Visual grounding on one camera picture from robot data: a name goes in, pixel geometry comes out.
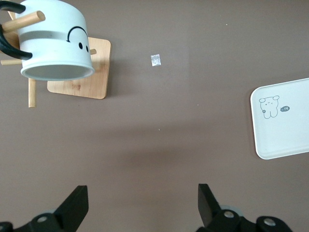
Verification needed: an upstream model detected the white smiley face mug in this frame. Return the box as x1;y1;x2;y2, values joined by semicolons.
0;0;95;81

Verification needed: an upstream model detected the small clear tape piece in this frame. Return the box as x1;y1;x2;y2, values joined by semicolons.
150;54;162;67

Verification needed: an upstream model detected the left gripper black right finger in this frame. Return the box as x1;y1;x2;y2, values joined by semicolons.
197;183;293;232

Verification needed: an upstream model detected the wooden mug stand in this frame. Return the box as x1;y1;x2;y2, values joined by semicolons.
0;9;112;109

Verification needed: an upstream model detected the white rabbit print tray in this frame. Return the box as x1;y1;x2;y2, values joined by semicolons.
250;77;309;160

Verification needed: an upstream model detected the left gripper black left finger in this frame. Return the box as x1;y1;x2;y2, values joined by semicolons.
0;185;89;232

